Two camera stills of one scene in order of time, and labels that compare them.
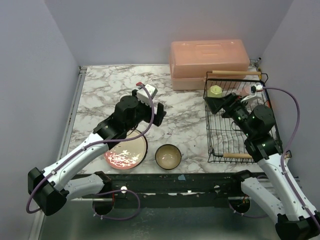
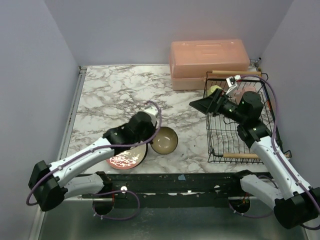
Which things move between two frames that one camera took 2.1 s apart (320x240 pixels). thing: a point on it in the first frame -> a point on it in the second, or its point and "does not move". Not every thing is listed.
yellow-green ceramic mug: [215, 91] does not move
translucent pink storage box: [190, 60] does not move
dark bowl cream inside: [168, 156] -> [166, 141]
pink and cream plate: [127, 154] does not move
